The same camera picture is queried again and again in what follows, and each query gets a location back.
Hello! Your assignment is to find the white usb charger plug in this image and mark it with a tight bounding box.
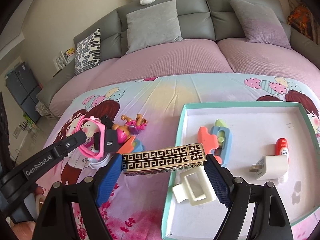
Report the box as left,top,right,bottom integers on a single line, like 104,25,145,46
249,155,289,180

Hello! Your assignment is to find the red white glue bottle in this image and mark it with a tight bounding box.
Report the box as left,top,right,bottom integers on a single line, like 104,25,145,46
275,138,289,160

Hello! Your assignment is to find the white hair claw clip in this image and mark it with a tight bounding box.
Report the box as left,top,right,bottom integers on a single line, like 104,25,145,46
172,166,217,206

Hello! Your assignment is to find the pink smartwatch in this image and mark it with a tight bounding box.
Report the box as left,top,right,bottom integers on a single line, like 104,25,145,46
75,115,105,159

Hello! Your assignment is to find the orange blue toy knife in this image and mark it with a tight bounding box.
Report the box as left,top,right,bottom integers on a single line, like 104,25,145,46
117,136,145,154
197,119,233,167

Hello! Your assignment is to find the black usb charger cube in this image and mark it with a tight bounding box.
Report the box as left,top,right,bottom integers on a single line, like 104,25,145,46
104,129,119,153

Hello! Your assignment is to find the gold black patterned lighter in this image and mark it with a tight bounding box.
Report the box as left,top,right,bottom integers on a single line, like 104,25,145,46
123,144,206,176

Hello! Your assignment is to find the pink brown toy puppy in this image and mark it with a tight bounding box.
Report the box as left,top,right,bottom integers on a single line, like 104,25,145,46
112,114,148,144

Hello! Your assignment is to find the black toy car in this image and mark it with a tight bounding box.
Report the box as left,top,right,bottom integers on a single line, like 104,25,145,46
100,115,113,129

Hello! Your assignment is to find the white smartwatch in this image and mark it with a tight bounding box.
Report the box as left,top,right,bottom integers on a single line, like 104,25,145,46
88,153,114,170

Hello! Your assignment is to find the person left hand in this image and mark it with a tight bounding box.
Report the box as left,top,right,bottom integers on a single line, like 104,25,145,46
9,193,46,239

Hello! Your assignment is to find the teal shallow cardboard box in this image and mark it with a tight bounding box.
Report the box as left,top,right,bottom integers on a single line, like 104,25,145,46
161,101,319,239

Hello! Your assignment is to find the cartoon printed bed sheet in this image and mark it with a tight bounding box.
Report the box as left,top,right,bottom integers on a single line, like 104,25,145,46
47,73,319,239

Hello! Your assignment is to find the dark storage cabinet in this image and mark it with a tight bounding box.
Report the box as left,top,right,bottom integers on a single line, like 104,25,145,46
5,62,42,123

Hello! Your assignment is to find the white magazine rack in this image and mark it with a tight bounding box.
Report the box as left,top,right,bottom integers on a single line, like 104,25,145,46
53,48,75,70

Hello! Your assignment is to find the black white patterned pillow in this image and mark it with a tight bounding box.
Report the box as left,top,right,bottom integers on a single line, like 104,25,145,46
74,28,101,75

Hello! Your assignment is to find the pink sofa seat cover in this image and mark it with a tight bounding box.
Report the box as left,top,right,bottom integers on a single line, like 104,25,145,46
49,38,319,116

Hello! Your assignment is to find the grey purple cushion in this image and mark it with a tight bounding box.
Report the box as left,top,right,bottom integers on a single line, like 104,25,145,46
227,0,291,49

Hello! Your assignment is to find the grey square cushion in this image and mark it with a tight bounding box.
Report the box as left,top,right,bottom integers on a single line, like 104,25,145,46
126,0,183,54

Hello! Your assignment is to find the grey sofa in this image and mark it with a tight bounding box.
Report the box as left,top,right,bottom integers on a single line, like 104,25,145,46
36,0,319,116

